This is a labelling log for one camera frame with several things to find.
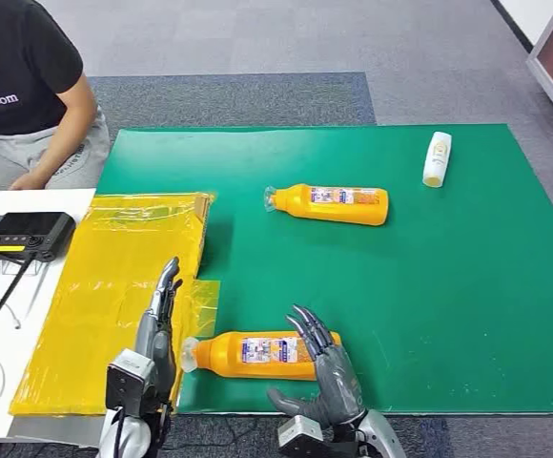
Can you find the black remote controller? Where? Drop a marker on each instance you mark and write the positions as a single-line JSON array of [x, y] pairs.
[[28, 234]]

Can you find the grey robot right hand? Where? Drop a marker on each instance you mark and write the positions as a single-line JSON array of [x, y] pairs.
[[336, 385]]

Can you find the person's hand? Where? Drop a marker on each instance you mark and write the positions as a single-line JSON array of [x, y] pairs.
[[27, 182]]

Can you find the small white bottle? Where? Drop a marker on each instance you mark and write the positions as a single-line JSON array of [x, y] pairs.
[[437, 158]]

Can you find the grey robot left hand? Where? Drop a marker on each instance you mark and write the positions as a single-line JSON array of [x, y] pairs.
[[155, 341]]

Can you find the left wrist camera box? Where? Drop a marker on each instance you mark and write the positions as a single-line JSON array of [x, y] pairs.
[[126, 382]]

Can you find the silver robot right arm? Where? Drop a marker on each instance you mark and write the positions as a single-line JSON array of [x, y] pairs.
[[381, 436]]

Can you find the green table mat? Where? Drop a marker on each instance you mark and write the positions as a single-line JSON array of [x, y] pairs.
[[424, 284]]

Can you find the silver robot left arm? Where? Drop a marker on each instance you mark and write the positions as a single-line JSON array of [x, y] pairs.
[[136, 439]]

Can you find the person's forearm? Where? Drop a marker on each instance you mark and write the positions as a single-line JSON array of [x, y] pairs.
[[69, 136]]

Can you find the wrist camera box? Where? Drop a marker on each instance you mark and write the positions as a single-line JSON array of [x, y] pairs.
[[126, 382], [298, 436]]

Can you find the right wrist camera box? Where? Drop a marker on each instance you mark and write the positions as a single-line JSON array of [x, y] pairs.
[[298, 436]]

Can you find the yellow taped cardboard sheet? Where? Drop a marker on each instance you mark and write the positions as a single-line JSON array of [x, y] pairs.
[[109, 284]]

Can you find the orange Tide detergent bottle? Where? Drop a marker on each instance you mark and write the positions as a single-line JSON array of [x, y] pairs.
[[224, 357]]

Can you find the person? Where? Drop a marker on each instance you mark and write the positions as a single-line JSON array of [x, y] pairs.
[[14, 69]]

